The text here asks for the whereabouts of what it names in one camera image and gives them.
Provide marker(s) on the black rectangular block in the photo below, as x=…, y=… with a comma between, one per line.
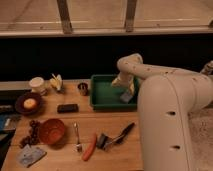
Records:
x=66, y=108

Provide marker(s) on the dark brown plate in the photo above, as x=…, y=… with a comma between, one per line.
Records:
x=20, y=100

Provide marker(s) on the white ceramic cup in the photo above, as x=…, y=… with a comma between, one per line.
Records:
x=37, y=84

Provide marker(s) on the peeled banana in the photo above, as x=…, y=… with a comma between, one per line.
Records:
x=56, y=82

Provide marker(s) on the green plastic tray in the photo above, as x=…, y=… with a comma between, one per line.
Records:
x=103, y=96

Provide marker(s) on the small metal cup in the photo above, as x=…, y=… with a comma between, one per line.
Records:
x=83, y=88

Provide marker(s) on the metal fork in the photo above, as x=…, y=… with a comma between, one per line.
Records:
x=78, y=144

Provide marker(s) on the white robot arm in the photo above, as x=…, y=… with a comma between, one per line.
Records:
x=165, y=98

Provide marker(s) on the grey-blue cloth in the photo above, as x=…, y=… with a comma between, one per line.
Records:
x=30, y=155

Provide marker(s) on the yellow-white gripper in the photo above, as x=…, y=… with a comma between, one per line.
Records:
x=126, y=82

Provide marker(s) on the bunch of dark grapes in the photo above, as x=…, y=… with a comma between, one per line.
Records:
x=32, y=137

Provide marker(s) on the grey-blue sponge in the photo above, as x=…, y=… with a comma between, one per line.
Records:
x=126, y=97

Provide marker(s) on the orange-red bowl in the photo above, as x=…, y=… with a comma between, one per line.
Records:
x=51, y=131

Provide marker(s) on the black-handled brush tool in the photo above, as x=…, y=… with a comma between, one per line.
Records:
x=104, y=142

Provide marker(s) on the blue object at left edge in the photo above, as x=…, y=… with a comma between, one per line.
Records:
x=9, y=122

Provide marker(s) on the orange carrot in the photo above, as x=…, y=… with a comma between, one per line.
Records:
x=90, y=149

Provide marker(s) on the yellow round fruit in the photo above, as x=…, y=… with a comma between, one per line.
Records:
x=30, y=103

